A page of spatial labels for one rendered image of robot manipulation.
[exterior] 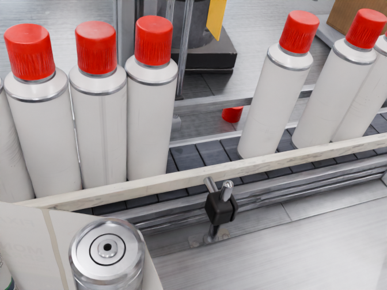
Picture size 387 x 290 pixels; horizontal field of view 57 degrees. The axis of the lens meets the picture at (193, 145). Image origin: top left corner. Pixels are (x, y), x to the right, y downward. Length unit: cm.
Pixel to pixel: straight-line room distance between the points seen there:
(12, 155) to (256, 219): 31
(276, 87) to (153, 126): 15
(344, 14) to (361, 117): 49
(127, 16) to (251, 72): 38
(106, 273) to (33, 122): 19
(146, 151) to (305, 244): 21
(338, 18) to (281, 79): 62
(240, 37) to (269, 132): 48
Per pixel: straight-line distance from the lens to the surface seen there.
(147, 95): 35
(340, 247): 47
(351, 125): 56
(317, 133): 52
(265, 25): 99
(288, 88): 42
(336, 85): 48
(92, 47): 31
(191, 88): 70
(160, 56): 33
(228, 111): 62
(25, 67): 32
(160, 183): 41
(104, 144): 37
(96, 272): 19
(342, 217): 50
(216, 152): 50
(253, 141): 47
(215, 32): 37
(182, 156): 49
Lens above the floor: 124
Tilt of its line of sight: 44 degrees down
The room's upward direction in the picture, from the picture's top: 11 degrees clockwise
